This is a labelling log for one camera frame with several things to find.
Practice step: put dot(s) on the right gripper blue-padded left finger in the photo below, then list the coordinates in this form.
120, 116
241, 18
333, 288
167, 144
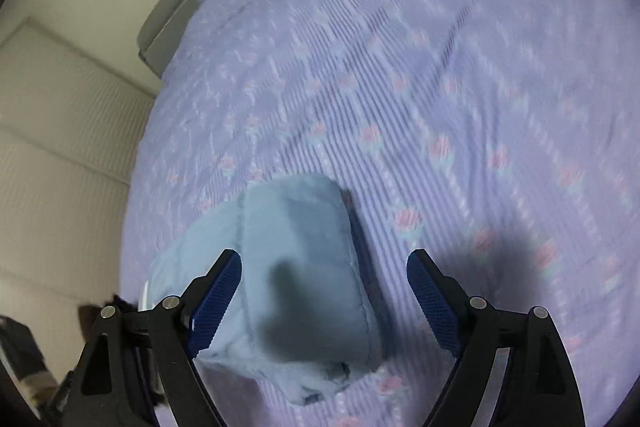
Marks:
127, 352

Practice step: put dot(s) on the light blue padded pants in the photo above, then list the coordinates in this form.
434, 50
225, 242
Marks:
301, 317

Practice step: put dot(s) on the white louvered wardrobe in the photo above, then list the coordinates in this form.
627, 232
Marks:
70, 128

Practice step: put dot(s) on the purple floral bed cover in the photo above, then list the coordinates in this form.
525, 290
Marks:
500, 136

